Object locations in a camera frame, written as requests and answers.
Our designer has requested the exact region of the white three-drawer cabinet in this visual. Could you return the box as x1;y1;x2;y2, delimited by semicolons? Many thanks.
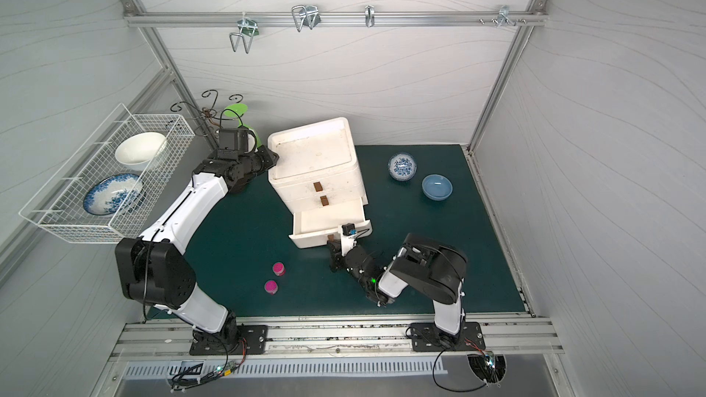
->
267;118;372;249

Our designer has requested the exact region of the pink paint can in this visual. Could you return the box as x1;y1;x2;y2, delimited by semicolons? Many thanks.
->
272;262;286;277
265;280;279;295

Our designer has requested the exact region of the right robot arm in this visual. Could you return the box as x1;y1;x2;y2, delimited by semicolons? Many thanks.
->
327;233;468;342

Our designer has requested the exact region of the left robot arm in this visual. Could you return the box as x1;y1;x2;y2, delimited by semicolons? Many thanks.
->
115;145;279;339

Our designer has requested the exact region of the green upturned wine glass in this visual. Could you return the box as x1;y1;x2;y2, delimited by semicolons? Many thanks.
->
221;103;262;147

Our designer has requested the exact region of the dark metal glass rack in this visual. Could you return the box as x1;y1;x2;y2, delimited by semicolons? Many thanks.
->
169;88;244;149

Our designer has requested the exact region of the small blue patterned bowl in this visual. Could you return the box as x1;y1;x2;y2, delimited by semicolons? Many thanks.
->
388;153;417;182

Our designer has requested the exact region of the plain blue bowl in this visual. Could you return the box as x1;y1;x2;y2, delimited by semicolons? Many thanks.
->
421;174;453;201

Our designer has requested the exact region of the white bowl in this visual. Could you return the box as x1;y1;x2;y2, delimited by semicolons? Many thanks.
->
114;132;167;171

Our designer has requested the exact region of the blue patterned plate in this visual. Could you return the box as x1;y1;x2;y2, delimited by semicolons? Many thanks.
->
83;173;143;216

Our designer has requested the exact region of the metal hook with green tag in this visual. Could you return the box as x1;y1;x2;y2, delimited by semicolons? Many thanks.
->
229;14;259;54

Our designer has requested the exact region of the white vent grille strip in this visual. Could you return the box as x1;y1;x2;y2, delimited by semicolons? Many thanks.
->
122;356;448;380

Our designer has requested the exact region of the small metal hook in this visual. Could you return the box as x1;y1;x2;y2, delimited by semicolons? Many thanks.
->
364;5;375;28

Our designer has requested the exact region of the right end metal hook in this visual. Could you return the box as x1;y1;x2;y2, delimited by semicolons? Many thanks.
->
478;6;527;28

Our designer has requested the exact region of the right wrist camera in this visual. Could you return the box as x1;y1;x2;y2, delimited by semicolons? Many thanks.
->
339;223;357;257

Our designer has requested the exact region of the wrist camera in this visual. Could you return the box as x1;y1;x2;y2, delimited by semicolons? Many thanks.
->
339;223;357;257
217;127;257;160

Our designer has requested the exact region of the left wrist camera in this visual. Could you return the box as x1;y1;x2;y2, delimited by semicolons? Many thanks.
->
217;127;257;160

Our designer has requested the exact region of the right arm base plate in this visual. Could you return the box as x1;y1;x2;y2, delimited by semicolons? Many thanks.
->
404;322;486;352

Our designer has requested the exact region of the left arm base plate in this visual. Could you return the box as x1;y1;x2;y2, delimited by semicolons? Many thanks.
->
189;325;268;356

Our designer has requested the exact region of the white wire basket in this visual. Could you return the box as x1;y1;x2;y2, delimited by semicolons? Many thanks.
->
19;105;194;244

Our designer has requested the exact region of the double wire hook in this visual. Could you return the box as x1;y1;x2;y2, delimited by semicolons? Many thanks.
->
292;5;321;32

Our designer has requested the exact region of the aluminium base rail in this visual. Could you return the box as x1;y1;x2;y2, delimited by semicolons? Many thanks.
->
108;314;564;361

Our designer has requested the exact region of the aluminium top rail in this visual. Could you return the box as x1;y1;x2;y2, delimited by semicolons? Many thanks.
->
125;9;549;29

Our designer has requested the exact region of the left base cable bundle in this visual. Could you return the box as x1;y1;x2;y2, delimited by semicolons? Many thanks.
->
167;335;249;393

